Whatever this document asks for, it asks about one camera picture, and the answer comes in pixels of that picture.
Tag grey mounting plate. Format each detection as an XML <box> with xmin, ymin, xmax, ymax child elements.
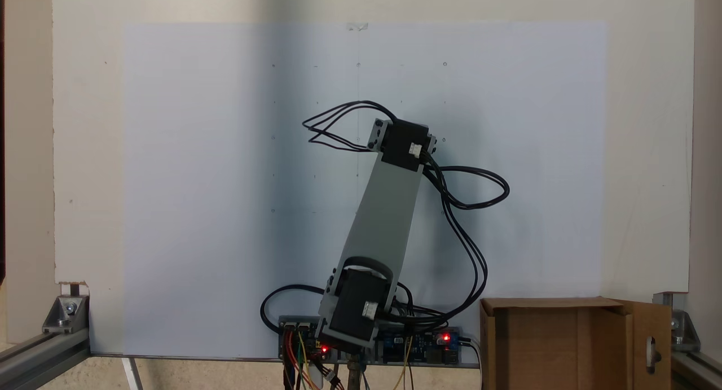
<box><xmin>278</xmin><ymin>314</ymin><xmax>480</xmax><ymax>369</ymax></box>

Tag small motor controller board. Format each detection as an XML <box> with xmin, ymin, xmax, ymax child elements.
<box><xmin>280</xmin><ymin>318</ymin><xmax>334</xmax><ymax>360</ymax></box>

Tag white paper sheet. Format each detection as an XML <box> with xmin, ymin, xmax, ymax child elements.
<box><xmin>122</xmin><ymin>22</ymin><xmax>609</xmax><ymax>358</ymax></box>

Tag blue circuit board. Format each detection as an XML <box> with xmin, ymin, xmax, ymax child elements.
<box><xmin>377</xmin><ymin>327</ymin><xmax>464</xmax><ymax>365</ymax></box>

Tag brown cardboard box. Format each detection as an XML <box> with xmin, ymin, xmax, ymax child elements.
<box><xmin>479</xmin><ymin>297</ymin><xmax>673</xmax><ymax>390</ymax></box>

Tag thin black motor wires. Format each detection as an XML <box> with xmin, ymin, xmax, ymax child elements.
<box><xmin>303</xmin><ymin>100</ymin><xmax>395</xmax><ymax>152</ymax></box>

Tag thick black cable bundle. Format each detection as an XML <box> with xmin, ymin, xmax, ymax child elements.
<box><xmin>395</xmin><ymin>153</ymin><xmax>511</xmax><ymax>328</ymax></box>

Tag black power cable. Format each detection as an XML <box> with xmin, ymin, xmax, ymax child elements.
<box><xmin>261</xmin><ymin>284</ymin><xmax>327</xmax><ymax>335</ymax></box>

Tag coloured jumper wires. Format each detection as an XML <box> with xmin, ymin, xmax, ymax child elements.
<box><xmin>284</xmin><ymin>329</ymin><xmax>316</xmax><ymax>390</ymax></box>

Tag metal corner bracket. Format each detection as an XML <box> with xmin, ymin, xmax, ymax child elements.
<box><xmin>653</xmin><ymin>292</ymin><xmax>701</xmax><ymax>352</ymax></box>
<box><xmin>42</xmin><ymin>294</ymin><xmax>90</xmax><ymax>334</ymax></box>

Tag aluminium frame post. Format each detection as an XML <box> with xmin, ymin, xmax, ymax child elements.
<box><xmin>0</xmin><ymin>327</ymin><xmax>91</xmax><ymax>390</ymax></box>
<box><xmin>670</xmin><ymin>349</ymin><xmax>722</xmax><ymax>390</ymax></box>

